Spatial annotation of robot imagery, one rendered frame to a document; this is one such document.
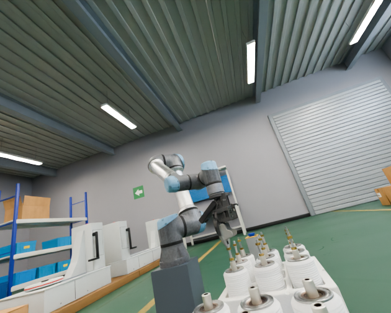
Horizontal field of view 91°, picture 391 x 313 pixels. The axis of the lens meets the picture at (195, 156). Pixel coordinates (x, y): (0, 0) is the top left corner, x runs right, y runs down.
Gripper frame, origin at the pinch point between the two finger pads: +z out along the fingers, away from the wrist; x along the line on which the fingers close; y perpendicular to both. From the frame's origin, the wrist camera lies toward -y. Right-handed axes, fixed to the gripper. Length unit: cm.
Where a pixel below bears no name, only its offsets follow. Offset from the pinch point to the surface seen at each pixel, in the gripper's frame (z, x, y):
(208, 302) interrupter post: 7.9, -31.5, 9.4
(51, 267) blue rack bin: -3, 109, -507
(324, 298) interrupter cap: 9.2, -26.9, 33.9
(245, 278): 12.3, -1.8, 5.3
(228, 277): 10.9, -4.7, 0.1
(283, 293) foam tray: 16.7, -3.5, 17.8
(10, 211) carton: -134, 35, -516
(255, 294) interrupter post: 7.6, -28.8, 20.7
